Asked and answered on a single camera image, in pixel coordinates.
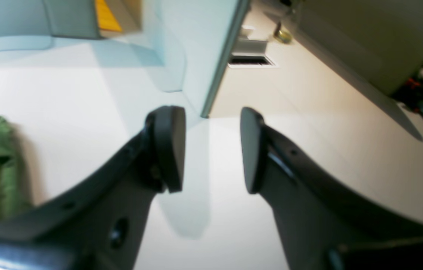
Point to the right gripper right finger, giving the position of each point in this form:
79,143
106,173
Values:
322,224

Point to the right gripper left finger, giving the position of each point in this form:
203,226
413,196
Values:
99,223

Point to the floor vent grille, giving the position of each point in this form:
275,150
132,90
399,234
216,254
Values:
250,61

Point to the grey partition panel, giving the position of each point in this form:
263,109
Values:
58,60

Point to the yellow object behind partition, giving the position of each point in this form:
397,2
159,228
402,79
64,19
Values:
105,17

